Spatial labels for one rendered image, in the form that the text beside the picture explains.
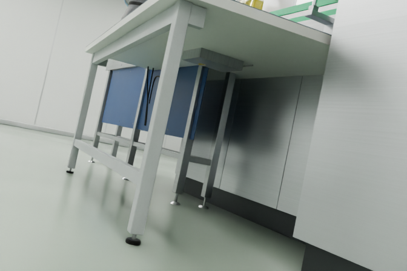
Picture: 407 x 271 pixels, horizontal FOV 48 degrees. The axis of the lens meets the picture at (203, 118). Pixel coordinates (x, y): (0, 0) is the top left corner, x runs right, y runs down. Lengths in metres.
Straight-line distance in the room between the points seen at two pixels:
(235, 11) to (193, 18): 0.12
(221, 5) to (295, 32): 0.26
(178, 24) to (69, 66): 6.76
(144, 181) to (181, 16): 0.49
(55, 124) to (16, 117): 0.62
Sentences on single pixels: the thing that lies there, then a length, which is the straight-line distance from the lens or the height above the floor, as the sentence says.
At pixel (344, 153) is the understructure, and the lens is 1.32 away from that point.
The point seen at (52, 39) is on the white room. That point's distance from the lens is 8.04.
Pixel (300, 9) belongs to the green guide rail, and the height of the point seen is 0.94.
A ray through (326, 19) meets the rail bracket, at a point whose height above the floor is 0.85.
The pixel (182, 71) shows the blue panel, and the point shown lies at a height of 0.69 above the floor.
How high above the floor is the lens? 0.31
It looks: 3 degrees up
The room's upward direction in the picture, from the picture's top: 12 degrees clockwise
